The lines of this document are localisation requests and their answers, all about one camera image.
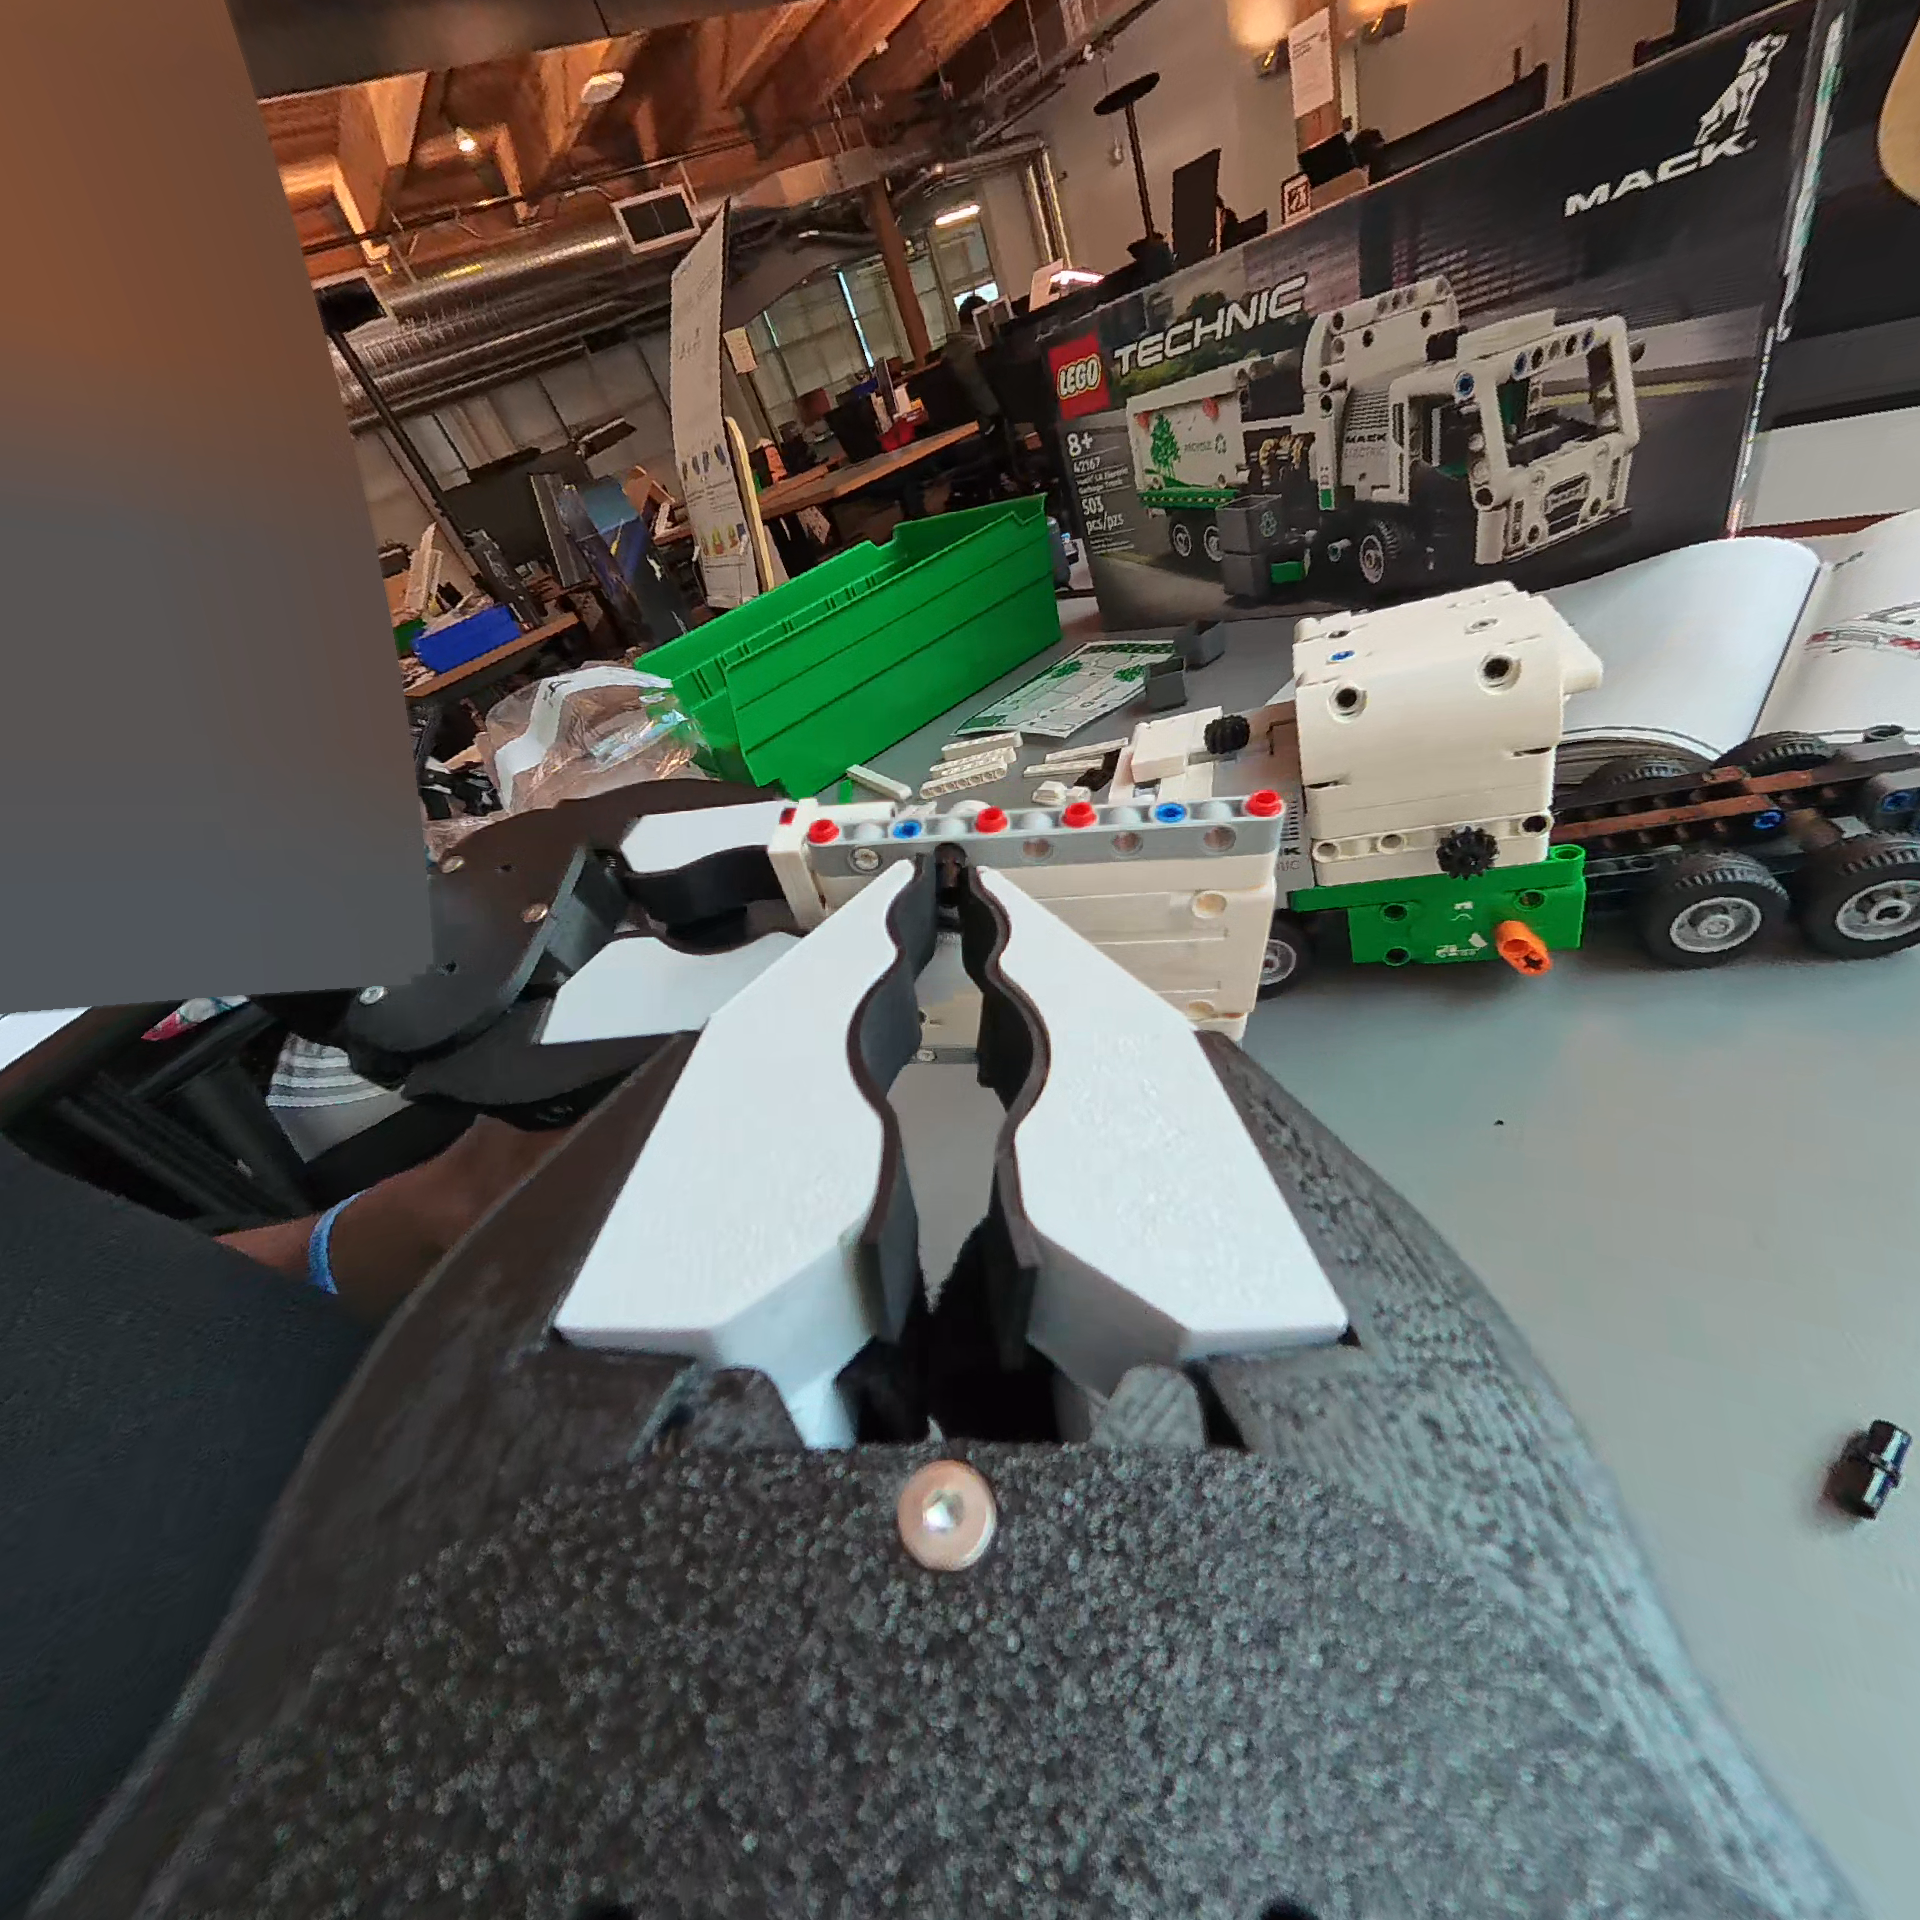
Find white grey toy brick assembly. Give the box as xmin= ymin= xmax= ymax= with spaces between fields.
xmin=767 ymin=701 xmax=1310 ymax=1048

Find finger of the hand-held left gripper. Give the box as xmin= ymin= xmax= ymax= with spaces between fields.
xmin=535 ymin=928 xmax=819 ymax=1051
xmin=614 ymin=798 xmax=808 ymax=951

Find open instruction booklet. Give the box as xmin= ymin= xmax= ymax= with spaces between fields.
xmin=1540 ymin=509 xmax=1920 ymax=769

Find person's left forearm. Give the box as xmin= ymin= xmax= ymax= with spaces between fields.
xmin=210 ymin=1099 xmax=519 ymax=1323

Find small black connector brick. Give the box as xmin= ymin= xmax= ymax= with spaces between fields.
xmin=1830 ymin=1417 xmax=1915 ymax=1524

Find white poster board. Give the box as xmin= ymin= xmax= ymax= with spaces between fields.
xmin=666 ymin=203 xmax=753 ymax=609

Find clear plastic bags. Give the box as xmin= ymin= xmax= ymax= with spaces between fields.
xmin=477 ymin=666 xmax=710 ymax=820

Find toy brick set box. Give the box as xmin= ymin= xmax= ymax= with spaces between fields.
xmin=1035 ymin=0 xmax=1920 ymax=625

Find sticker sheet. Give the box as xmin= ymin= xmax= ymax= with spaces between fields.
xmin=949 ymin=636 xmax=1190 ymax=740

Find heap of white toy bricks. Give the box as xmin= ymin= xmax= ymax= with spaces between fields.
xmin=844 ymin=730 xmax=1130 ymax=807

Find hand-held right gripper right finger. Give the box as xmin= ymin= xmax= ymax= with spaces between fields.
xmin=957 ymin=868 xmax=1355 ymax=1434

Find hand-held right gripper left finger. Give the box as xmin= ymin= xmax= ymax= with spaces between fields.
xmin=552 ymin=858 xmax=927 ymax=1454

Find wooden office desk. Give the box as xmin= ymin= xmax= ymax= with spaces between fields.
xmin=750 ymin=424 xmax=995 ymax=519

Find green plastic bin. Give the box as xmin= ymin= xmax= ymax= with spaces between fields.
xmin=632 ymin=498 xmax=1067 ymax=798

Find person's dark clothing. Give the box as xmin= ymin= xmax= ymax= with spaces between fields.
xmin=0 ymin=1133 xmax=386 ymax=1920

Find toy brick truck model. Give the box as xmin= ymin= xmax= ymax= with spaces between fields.
xmin=1257 ymin=581 xmax=1920 ymax=994

